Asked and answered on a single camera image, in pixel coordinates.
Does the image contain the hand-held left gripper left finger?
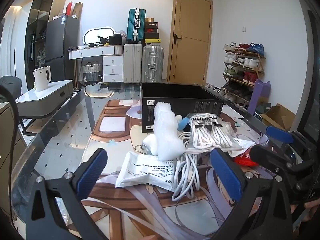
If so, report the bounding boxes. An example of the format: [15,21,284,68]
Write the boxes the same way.
[11,148,108,240]

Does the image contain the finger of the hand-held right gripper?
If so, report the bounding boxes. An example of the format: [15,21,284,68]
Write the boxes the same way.
[250,144,315,172]
[265,126,310,150]

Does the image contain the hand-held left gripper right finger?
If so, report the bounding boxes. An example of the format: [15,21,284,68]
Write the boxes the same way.
[209,147,295,240]

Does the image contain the small white printed plastic packet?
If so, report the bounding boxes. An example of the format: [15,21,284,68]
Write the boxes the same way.
[220,130,269,158]

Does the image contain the white cable bundle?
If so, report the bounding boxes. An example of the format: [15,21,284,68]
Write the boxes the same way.
[171,130,201,202]

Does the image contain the clear bag of white shoelaces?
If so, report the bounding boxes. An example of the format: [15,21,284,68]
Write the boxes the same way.
[187,113,240,153]

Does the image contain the large white printed plastic packet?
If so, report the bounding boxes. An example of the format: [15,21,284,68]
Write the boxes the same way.
[115,151,182,190]

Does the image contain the white bubble wrap roll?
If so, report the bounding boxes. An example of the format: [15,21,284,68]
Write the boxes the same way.
[143,102,185,161]

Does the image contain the black cardboard box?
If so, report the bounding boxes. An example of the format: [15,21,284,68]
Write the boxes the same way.
[140,82,225,133]

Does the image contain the person's right hand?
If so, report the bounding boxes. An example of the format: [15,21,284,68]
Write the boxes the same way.
[290,199,320,224]

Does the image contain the open cardboard box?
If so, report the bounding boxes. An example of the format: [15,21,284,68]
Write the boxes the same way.
[260,103,297,132]

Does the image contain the red flat object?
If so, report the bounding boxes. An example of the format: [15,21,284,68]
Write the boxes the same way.
[234,152,259,168]

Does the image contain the printed table mat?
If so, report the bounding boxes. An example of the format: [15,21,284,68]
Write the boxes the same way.
[90,99,300,240]

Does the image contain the shoe rack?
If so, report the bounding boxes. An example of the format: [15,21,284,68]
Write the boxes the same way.
[222,42,266,107]

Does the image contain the group of sneakers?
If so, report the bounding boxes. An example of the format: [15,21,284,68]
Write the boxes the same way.
[222,42,265,105]

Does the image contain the white side table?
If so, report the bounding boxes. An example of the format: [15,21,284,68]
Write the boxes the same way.
[15,79,74,125]

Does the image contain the wooden cabinet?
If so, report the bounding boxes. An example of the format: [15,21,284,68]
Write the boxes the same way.
[0,102,27,217]

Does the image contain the woven basket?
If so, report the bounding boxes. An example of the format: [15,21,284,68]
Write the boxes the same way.
[82,61,102,82]

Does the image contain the white electric kettle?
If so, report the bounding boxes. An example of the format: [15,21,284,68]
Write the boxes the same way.
[32,66,52,92]

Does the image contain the white dressing table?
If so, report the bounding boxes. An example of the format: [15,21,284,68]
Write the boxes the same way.
[69,45,124,82]

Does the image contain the white suitcase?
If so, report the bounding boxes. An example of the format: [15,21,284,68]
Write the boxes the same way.
[123,43,143,82]

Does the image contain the dark jacket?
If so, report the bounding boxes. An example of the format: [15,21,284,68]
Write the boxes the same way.
[0,76,22,103]

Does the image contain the silver suitcase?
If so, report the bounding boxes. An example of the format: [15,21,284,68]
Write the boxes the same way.
[141,45,165,83]

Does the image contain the wooden door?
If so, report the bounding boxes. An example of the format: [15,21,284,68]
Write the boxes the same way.
[169,0,213,85]

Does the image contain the dark grey fridge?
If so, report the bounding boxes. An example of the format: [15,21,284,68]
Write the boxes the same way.
[46,15,80,87]

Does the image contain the black bag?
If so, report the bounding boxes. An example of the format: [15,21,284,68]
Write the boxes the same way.
[108,34,122,45]

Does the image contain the oval vanity mirror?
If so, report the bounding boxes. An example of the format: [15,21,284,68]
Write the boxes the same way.
[83,26,116,47]

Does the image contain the teal suitcase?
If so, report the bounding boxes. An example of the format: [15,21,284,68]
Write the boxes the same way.
[126,8,146,44]

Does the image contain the dark glass cabinet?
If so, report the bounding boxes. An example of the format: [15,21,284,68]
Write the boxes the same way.
[25,0,67,90]

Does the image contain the white curtain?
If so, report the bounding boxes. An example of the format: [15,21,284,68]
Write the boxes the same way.
[0,5,28,80]

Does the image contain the flat cardboard carton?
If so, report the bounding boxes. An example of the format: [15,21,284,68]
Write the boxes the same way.
[72,2,83,19]

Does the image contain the silver ball chain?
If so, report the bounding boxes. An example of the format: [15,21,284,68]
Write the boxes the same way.
[134,144,150,156]

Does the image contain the black cable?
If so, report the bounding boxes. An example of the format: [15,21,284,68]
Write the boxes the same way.
[0,84,22,205]

